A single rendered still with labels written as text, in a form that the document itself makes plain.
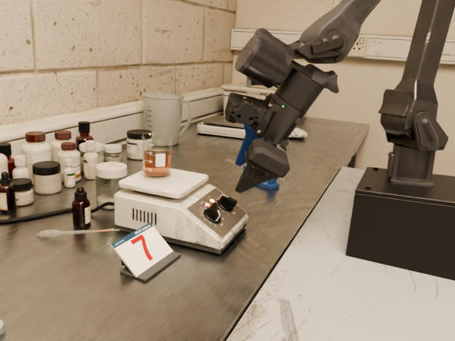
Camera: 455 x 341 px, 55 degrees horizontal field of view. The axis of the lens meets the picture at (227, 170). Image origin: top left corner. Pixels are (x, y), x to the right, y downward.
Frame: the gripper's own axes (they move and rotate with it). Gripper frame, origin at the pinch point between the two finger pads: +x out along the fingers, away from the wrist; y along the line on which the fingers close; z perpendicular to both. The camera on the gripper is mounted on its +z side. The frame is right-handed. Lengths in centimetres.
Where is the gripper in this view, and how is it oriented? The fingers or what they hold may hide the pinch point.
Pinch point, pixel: (248, 162)
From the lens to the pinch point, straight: 70.9
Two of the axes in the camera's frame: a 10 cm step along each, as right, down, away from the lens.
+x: -5.2, 7.5, 4.1
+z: -8.6, -4.6, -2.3
